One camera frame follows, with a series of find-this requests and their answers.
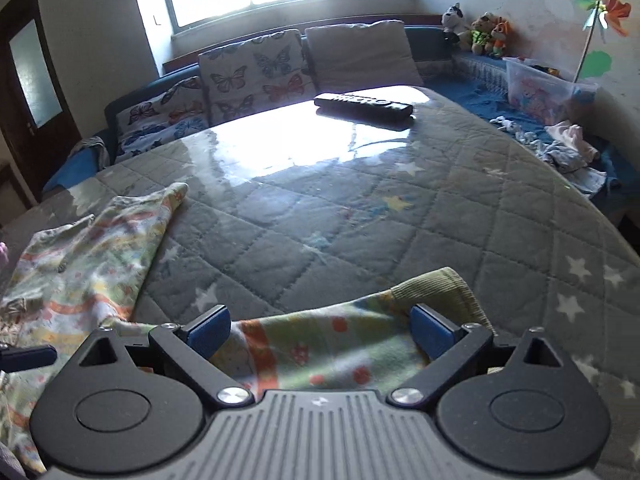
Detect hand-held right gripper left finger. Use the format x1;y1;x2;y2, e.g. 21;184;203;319
75;304;255;407

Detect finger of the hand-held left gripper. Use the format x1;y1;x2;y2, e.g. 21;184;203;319
0;344;57;374

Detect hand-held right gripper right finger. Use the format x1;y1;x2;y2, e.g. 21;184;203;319
390;303;567;406

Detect colourful printed child's garment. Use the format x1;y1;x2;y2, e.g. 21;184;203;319
0;182;497;476

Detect grey quilted star blanket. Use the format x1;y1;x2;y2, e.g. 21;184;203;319
0;84;640;480

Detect small butterfly print pillow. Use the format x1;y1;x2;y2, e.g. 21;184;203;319
115;76;211;160

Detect white grey crumpled cloth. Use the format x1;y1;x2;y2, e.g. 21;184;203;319
489;115;608;196

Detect black remote control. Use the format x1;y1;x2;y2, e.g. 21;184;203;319
314;92;415;124

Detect pale pink cloth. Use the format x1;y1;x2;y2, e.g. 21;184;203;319
545;120;601;162

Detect blue sofa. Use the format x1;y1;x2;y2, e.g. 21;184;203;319
42;24;640;201

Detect large butterfly print pillow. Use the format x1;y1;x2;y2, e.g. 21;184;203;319
198;29;315;126

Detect clear plastic storage box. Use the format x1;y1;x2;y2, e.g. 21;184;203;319
502;56;599;126

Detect dark wooden door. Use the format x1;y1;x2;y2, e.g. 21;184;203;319
0;0;82;202

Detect beige pillow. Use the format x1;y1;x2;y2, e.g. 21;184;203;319
304;19;425;93

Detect brown bear plush toy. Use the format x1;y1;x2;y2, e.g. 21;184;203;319
469;12;497;56

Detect orange fox plush toy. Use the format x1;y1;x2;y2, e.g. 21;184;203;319
488;15;512;59

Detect panda plush toy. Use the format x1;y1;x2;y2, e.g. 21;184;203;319
440;2;474;50

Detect colourful pinwheel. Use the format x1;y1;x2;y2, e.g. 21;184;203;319
572;0;632;84

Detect green paper wall sticker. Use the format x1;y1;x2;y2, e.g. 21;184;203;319
581;50;614;81

